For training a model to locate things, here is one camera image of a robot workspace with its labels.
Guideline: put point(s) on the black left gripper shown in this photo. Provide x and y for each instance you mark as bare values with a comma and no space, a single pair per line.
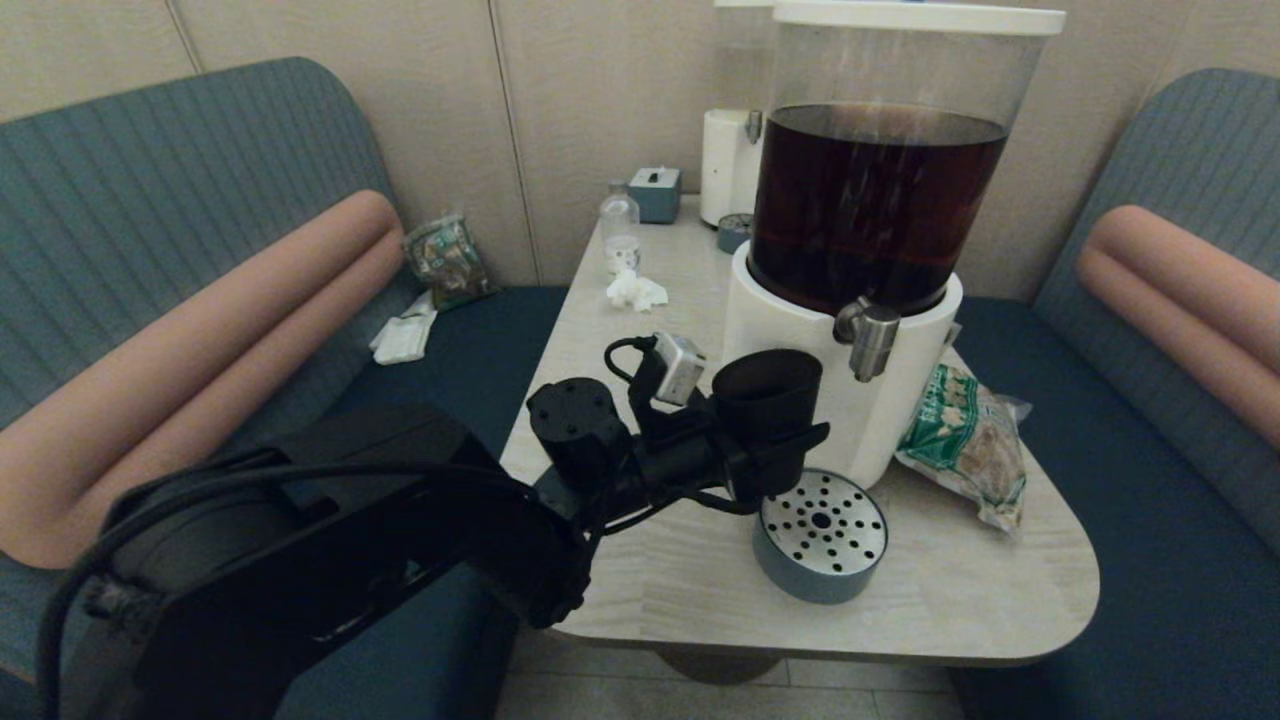
680,455

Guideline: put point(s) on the black plastic cup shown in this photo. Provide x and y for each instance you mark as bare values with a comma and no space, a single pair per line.
765,390

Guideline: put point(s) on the metal dispenser tap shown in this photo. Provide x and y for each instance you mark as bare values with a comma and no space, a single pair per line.
870,340

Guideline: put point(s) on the large dark tea dispenser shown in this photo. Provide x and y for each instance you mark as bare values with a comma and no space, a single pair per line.
790,330

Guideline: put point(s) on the round blue perforated drip tray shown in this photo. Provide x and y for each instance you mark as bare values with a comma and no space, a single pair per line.
790,575

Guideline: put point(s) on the crumpled white tissue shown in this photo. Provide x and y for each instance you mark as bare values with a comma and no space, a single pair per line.
635,290

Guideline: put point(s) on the small blue drip tray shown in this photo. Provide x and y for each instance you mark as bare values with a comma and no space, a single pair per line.
732,234

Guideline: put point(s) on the green white snack bag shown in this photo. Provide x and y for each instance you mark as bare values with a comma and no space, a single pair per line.
960,440

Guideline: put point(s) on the clear plastic bottle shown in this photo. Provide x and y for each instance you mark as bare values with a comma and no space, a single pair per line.
620,230

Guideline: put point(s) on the blue tissue box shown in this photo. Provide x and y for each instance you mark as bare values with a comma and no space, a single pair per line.
655,196

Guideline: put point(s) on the clear liquid dispenser white base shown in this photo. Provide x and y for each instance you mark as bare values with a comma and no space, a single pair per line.
725,165

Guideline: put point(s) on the dark printed snack bag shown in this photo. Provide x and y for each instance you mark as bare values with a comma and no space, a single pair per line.
450,262

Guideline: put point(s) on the white napkin packet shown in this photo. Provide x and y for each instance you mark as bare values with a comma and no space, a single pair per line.
405,337

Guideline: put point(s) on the blue upholstered bench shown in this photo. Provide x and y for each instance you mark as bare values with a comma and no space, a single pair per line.
200,200
1150,560

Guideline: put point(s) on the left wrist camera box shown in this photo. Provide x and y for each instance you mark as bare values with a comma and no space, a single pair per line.
680,368

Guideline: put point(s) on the table pedestal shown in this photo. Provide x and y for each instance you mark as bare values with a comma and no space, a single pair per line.
720,668

